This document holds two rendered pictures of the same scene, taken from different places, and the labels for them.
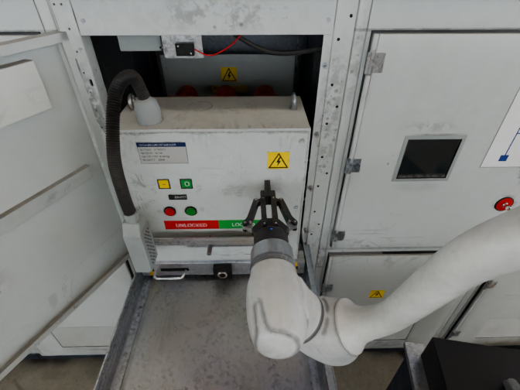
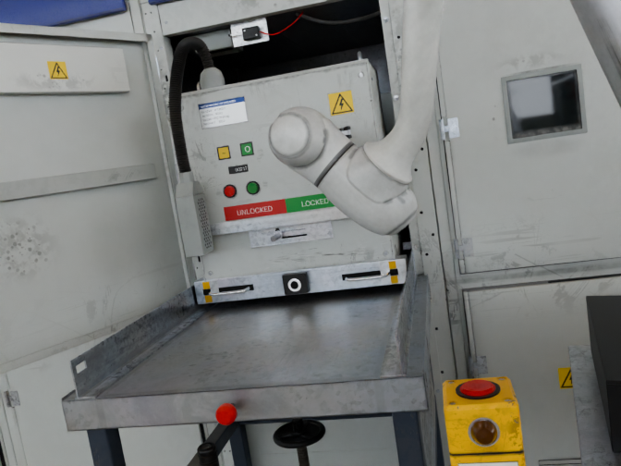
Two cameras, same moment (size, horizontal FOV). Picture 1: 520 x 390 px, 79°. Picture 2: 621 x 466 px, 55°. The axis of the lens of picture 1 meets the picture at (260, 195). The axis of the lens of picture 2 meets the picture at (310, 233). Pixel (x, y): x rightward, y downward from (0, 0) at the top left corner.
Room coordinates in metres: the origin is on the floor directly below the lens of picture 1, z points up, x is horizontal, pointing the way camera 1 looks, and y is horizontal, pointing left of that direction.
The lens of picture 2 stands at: (-0.70, -0.28, 1.19)
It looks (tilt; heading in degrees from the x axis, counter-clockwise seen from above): 7 degrees down; 14
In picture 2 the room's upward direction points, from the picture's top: 9 degrees counter-clockwise
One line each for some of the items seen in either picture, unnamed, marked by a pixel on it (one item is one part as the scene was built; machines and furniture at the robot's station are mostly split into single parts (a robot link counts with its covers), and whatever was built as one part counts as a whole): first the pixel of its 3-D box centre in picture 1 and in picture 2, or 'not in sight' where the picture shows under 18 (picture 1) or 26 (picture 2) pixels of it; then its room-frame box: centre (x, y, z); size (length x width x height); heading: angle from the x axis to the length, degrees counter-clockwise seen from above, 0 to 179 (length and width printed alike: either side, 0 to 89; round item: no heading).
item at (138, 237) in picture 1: (140, 241); (194, 218); (0.62, 0.33, 1.09); 0.08 x 0.05 x 0.17; 1
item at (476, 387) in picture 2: not in sight; (478, 392); (-0.03, -0.28, 0.90); 0.04 x 0.04 x 0.02
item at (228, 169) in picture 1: (217, 208); (281, 179); (0.69, 0.12, 1.15); 0.48 x 0.01 x 0.48; 91
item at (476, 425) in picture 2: not in sight; (484, 434); (-0.08, -0.28, 0.87); 0.03 x 0.01 x 0.03; 91
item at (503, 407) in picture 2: not in sight; (482, 430); (-0.03, -0.28, 0.85); 0.08 x 0.08 x 0.10; 1
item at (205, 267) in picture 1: (223, 262); (298, 280); (0.71, 0.12, 0.90); 0.54 x 0.05 x 0.06; 91
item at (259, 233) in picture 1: (270, 234); not in sight; (0.50, -0.02, 1.23); 0.09 x 0.08 x 0.07; 1
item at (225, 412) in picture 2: not in sight; (227, 411); (0.13, 0.11, 0.82); 0.04 x 0.03 x 0.03; 1
